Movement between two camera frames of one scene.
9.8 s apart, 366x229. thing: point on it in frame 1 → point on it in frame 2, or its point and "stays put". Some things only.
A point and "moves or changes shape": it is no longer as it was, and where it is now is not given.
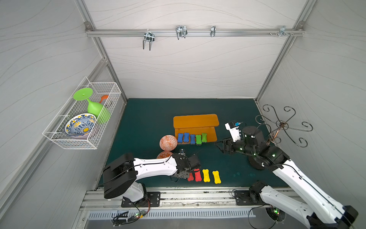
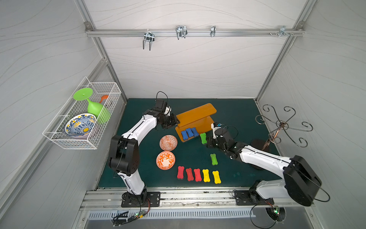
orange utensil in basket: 103,98 stays put
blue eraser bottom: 192,139 → 195,131
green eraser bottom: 204,139 → 214,159
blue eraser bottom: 186,137 → 189,132
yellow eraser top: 206,175 stays put
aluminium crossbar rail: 185,33 stays put
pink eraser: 190,177 moves or changes shape
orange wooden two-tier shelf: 193,126 moves or changes shape
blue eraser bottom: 180,136 moves or changes shape
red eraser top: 198,175 stays put
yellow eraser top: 217,179 stays put
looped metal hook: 181,31 stays put
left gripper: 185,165 → 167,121
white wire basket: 80,122 stays put
